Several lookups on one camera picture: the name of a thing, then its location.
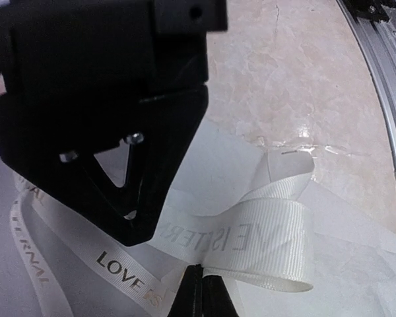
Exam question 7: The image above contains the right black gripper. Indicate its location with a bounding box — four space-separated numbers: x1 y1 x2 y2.
0 1 228 105

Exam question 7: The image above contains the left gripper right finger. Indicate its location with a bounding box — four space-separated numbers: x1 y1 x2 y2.
203 275 239 317

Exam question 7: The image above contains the cream printed ribbon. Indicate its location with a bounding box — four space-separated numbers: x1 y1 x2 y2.
8 151 316 317

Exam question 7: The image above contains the front aluminium rail base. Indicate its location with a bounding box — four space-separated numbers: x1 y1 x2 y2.
336 0 396 255

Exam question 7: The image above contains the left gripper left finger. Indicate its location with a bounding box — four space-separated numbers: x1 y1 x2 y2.
173 265 203 317

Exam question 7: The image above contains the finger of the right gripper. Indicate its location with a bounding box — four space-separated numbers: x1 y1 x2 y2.
0 85 209 246

